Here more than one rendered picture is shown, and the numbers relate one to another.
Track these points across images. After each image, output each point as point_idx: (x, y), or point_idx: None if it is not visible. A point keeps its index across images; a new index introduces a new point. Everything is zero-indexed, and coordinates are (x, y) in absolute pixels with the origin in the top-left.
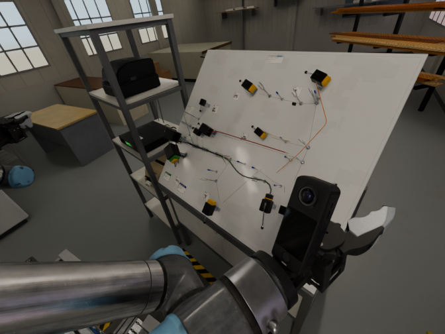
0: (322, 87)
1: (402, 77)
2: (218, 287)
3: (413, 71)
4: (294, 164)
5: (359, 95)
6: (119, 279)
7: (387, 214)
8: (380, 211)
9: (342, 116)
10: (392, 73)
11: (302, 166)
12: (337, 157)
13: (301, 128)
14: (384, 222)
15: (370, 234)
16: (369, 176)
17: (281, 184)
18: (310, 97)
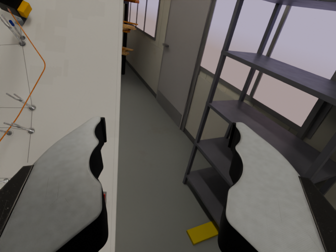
0: (23, 21)
1: (110, 16)
2: None
3: (117, 10)
4: (18, 137)
5: (76, 33)
6: None
7: (261, 137)
8: (245, 136)
9: (65, 59)
10: (100, 10)
11: (32, 136)
12: (77, 111)
13: (11, 82)
14: (287, 161)
15: (333, 232)
16: (118, 123)
17: (7, 176)
18: (10, 36)
